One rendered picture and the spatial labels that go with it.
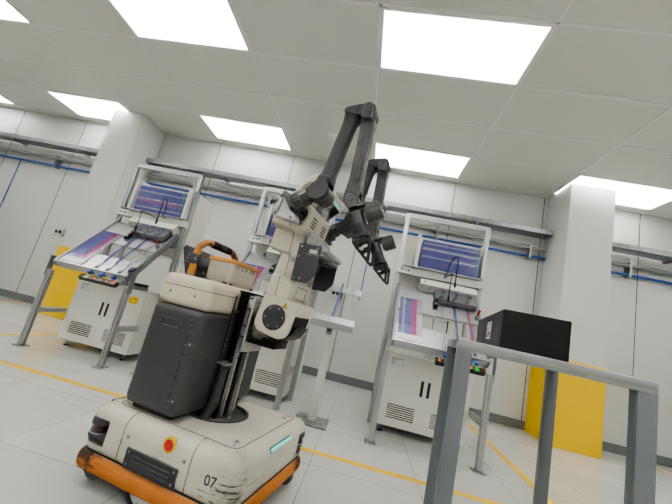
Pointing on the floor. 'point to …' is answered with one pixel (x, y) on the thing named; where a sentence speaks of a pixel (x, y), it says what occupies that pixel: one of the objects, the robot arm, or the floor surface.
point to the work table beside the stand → (641, 452)
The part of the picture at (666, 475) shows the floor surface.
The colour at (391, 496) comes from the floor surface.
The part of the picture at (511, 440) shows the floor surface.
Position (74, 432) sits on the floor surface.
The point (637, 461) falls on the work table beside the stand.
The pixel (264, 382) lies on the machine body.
